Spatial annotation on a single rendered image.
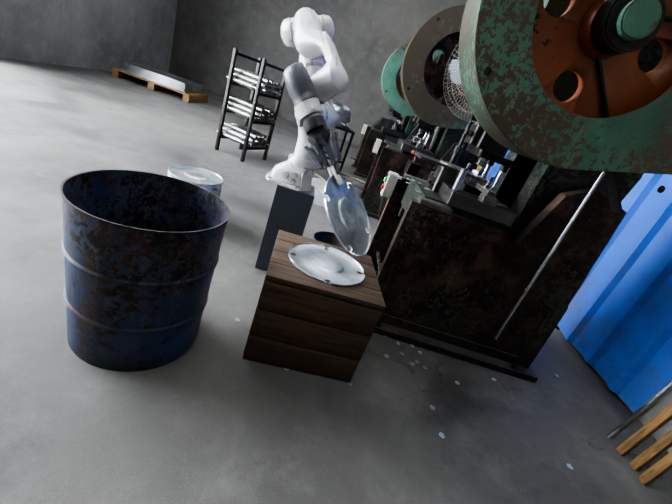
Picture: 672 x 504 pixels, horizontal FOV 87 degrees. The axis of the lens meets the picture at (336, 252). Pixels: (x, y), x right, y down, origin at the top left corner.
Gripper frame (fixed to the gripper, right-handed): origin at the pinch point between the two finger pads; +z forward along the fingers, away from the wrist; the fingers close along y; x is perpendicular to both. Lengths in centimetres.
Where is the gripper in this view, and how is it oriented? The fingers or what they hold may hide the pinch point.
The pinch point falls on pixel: (335, 176)
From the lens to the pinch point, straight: 122.7
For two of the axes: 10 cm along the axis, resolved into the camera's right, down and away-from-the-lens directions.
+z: 3.7, 9.2, 0.9
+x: 4.3, -2.6, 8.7
